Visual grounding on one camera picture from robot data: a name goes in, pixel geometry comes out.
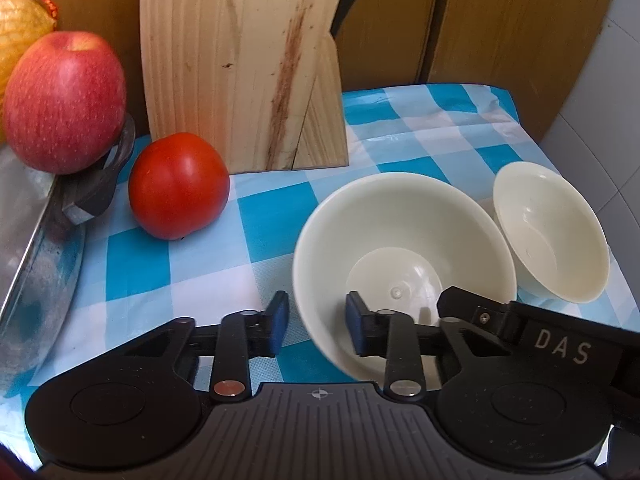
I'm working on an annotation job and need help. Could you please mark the red tomato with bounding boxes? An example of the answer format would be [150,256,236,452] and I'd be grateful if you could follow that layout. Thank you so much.
[128,132,230,240]

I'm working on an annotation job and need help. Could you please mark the red apple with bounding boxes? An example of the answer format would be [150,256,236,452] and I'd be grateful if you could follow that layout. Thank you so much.
[2,32,127,174]

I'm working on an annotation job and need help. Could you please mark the wooden cabinet panels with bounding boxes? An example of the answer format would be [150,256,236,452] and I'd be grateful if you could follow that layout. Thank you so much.
[53,0,611,140]

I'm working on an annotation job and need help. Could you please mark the wooden knife block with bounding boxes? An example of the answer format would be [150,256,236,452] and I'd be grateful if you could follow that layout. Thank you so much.
[140,0,348,174]

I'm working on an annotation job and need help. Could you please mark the blue white checkered tablecloth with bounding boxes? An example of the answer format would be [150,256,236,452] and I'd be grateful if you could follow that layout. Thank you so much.
[0,82,640,470]

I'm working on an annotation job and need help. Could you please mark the cream bowl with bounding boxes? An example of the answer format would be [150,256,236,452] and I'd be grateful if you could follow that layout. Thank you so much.
[492,162,610,304]
[292,172,518,382]

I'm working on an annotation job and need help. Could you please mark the yellow pomelo in net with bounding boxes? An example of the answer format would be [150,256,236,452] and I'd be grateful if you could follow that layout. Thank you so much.
[0,0,60,144]

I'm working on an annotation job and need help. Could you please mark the steel pan with handles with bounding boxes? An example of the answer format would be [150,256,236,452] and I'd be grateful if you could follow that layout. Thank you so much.
[1,115,137,396]

